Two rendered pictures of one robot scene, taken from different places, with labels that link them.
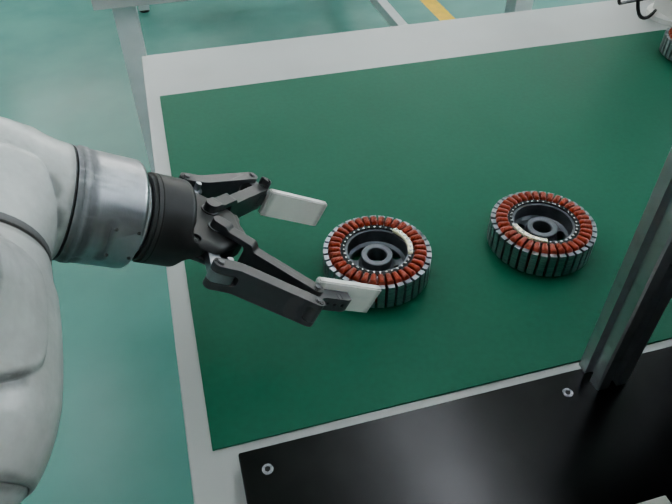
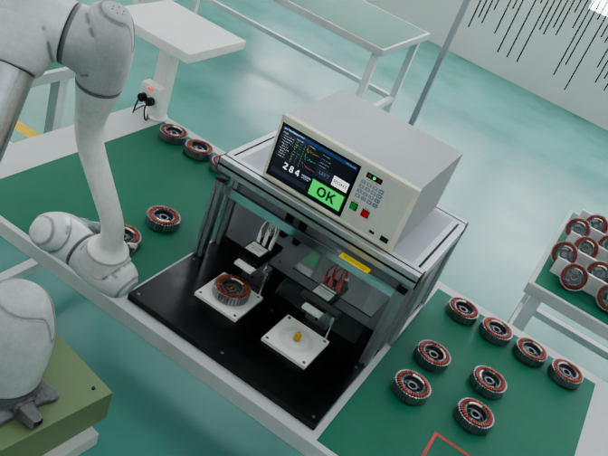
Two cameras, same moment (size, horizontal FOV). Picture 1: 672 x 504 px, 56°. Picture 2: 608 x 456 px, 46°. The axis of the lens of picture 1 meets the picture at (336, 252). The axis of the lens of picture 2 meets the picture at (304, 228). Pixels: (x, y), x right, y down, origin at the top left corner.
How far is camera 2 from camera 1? 1.71 m
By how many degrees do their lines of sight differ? 45
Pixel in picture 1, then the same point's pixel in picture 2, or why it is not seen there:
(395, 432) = (161, 278)
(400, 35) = (48, 139)
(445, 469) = (177, 281)
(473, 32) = not seen: hidden behind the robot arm
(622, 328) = (205, 236)
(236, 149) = (30, 209)
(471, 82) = not seen: hidden behind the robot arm
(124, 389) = not seen: outside the picture
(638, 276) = (207, 223)
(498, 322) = (165, 248)
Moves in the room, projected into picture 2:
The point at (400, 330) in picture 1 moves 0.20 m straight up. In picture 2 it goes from (141, 257) to (155, 204)
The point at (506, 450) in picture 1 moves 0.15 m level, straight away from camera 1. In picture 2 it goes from (187, 274) to (181, 243)
